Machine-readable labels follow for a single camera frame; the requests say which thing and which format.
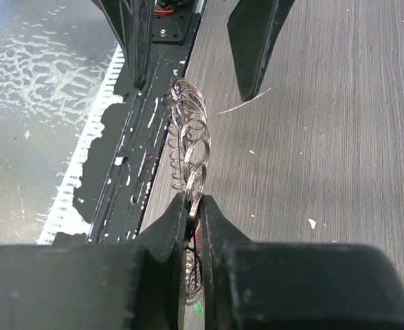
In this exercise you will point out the green key tag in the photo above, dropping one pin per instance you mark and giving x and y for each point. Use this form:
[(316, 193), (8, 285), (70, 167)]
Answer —
[(198, 307)]

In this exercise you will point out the white slotted cable duct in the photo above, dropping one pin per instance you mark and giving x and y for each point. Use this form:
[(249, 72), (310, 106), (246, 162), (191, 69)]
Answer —
[(63, 217)]

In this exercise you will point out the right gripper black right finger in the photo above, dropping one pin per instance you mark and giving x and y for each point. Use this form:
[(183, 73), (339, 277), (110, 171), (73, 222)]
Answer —
[(260, 285)]

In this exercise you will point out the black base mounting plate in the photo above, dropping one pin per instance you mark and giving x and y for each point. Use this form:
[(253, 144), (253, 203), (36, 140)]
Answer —
[(120, 169)]

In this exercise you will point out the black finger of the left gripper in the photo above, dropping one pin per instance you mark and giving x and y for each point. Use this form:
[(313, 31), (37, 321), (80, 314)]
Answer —
[(253, 28), (131, 22)]

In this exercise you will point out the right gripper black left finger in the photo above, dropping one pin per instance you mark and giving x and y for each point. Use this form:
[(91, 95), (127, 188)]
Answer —
[(134, 285)]

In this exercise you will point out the metal keyring disc with rings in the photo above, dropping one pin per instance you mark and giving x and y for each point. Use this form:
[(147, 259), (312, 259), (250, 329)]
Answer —
[(189, 140)]

